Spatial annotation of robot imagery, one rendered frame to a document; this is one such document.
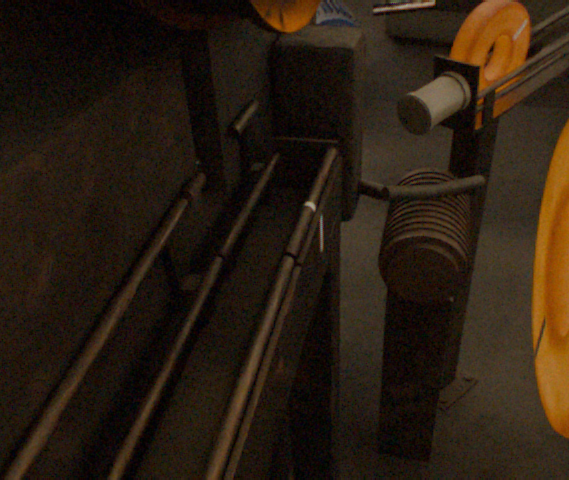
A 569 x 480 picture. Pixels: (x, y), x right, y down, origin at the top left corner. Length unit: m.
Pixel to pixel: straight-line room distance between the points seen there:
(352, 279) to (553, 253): 1.26
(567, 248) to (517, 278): 1.31
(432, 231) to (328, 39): 0.30
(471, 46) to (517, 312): 0.83
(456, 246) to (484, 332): 0.65
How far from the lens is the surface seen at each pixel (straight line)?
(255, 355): 0.41
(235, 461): 0.38
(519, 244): 1.78
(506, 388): 1.37
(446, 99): 0.85
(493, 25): 0.92
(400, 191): 0.80
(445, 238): 0.84
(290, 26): 0.42
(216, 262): 0.50
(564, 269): 0.34
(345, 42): 0.69
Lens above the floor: 1.00
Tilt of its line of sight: 35 degrees down
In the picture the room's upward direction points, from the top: 3 degrees counter-clockwise
